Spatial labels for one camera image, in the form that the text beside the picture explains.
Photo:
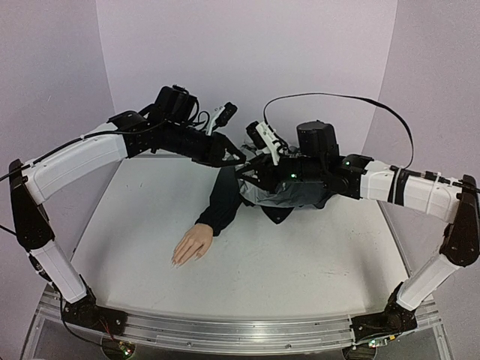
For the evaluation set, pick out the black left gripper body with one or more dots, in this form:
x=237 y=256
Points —
x=203 y=154

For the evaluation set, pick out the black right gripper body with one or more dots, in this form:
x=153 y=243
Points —
x=263 y=172

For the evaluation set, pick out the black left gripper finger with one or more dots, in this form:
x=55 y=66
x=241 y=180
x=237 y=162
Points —
x=230 y=150
x=230 y=162

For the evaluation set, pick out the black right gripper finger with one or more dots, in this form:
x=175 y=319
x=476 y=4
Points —
x=255 y=181
x=253 y=164

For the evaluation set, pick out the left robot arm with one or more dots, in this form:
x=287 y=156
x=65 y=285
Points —
x=169 y=124

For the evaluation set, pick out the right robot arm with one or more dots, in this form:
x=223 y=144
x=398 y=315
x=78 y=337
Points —
x=454 y=201

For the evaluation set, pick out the black grey jacket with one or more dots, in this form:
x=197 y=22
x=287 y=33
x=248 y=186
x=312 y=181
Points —
x=229 y=192

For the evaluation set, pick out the mannequin hand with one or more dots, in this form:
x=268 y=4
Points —
x=194 y=245

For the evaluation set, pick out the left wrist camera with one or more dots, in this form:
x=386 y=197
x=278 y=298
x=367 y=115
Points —
x=220 y=117

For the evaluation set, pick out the aluminium front rail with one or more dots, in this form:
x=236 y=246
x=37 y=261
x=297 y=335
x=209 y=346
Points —
x=264 y=337

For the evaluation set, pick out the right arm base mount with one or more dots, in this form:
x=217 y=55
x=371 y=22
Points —
x=392 y=320

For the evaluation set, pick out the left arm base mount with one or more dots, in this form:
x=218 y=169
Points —
x=86 y=314

